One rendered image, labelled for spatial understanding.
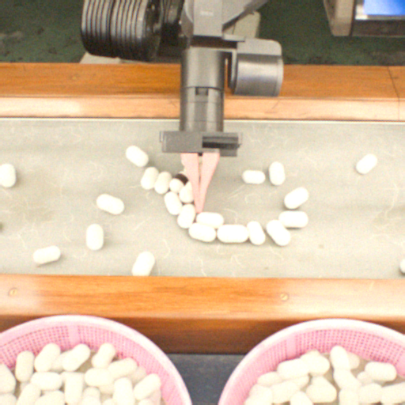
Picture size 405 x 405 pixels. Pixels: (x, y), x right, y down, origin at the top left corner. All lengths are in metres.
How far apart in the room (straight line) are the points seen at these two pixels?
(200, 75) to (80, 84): 0.27
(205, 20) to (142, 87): 0.22
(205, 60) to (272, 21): 1.88
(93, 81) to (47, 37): 1.63
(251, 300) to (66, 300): 0.20
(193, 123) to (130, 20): 0.39
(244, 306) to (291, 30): 2.00
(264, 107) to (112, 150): 0.24
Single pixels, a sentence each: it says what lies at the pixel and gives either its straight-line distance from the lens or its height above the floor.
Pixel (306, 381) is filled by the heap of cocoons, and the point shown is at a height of 0.73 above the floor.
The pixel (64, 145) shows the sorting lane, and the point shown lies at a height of 0.74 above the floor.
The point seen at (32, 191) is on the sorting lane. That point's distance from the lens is 0.77.
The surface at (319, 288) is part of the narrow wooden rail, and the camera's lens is 0.63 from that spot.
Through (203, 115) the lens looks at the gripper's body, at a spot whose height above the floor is 0.85.
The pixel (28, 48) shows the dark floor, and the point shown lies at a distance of 2.48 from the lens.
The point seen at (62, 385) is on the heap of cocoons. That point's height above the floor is 0.73.
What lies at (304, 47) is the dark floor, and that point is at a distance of 2.41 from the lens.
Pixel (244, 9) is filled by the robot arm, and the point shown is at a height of 0.94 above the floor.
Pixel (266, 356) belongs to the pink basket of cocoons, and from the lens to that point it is 0.59.
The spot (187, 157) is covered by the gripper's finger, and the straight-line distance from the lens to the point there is 0.66.
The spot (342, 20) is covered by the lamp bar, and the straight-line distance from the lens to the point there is 0.47.
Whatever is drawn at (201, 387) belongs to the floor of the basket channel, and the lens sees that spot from 0.66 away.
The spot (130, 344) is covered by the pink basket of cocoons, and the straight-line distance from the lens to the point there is 0.60.
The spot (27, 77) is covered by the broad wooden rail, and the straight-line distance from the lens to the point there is 0.93.
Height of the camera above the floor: 1.29
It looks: 49 degrees down
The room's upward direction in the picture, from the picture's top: straight up
